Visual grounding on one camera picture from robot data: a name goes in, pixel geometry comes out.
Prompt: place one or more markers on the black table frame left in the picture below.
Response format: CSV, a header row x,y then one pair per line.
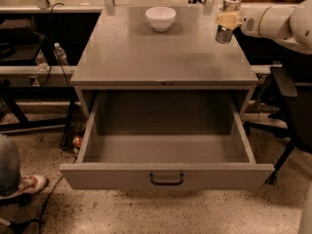
x,y
11,95

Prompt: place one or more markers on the black drawer handle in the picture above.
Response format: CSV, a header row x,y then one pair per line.
x,y
166,180

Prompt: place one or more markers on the grey metal drawer cabinet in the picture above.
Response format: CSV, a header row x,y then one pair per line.
x,y
124,52

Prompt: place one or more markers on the open grey top drawer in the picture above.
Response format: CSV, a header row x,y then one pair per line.
x,y
132,134

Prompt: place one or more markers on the blue jeans leg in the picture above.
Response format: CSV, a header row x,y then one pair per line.
x,y
9,167

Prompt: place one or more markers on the silver redbull can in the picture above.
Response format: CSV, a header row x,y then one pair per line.
x,y
224,35

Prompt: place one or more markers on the red can on floor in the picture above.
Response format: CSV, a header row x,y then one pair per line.
x,y
77,141

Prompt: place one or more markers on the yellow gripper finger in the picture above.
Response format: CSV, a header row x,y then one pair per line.
x,y
229,20

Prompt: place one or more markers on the clear plastic water bottle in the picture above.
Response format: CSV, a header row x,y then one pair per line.
x,y
61,55

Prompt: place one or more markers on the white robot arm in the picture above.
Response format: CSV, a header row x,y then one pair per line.
x,y
290,26

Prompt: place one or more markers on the white and red sneaker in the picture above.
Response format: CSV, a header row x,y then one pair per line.
x,y
32,184

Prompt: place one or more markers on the white ceramic bowl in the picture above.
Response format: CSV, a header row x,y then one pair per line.
x,y
160,18

